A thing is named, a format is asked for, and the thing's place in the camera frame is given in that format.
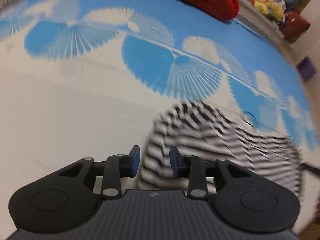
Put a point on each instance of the dark red cushion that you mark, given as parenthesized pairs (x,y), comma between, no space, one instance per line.
(296,26)

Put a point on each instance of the striped shirt with white vest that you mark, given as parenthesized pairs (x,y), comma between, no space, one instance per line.
(200,135)

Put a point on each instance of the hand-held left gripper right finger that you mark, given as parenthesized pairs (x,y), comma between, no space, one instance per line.
(175,161)

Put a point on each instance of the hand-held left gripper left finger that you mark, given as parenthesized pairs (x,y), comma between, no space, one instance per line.
(135,160)

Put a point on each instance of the purple box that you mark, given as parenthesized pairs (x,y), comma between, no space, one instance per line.
(307,68)

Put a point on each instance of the white windowsill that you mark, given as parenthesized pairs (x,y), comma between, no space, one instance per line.
(262,22)

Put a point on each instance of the blue fan print bed sheet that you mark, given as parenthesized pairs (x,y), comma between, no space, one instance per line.
(75,105)

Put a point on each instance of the yellow plush toy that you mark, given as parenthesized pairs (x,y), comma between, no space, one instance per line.
(261,1)
(276,10)

